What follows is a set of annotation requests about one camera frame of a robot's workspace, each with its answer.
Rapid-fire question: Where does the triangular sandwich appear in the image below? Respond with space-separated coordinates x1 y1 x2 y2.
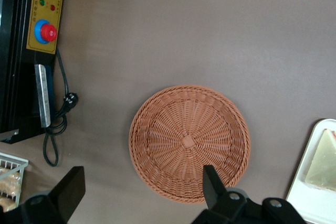
304 129 336 193

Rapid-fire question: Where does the black power cable with plug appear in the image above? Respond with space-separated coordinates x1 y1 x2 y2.
43 48 79 167

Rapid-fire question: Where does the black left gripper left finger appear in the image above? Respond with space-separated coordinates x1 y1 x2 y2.
13 166 87 224

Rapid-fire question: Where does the silver metal sealing bar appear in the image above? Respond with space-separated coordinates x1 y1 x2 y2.
34 63 52 128

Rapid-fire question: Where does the red emergency stop button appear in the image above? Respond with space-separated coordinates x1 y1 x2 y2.
33 19 58 44

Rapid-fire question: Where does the grey metal lever bar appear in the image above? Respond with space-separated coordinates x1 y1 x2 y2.
0 129 19 143

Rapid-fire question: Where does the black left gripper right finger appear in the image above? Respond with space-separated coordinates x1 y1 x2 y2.
193 165 249 224

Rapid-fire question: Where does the brown round wicker basket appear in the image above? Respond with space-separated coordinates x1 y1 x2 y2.
128 84 251 204

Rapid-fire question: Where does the beige rectangular tray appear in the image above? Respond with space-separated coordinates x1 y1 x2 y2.
285 118 336 224

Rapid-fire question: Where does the black sealing machine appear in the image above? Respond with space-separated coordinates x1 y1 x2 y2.
0 0 68 145

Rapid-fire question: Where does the white wire rack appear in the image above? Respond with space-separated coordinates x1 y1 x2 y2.
0 152 29 211

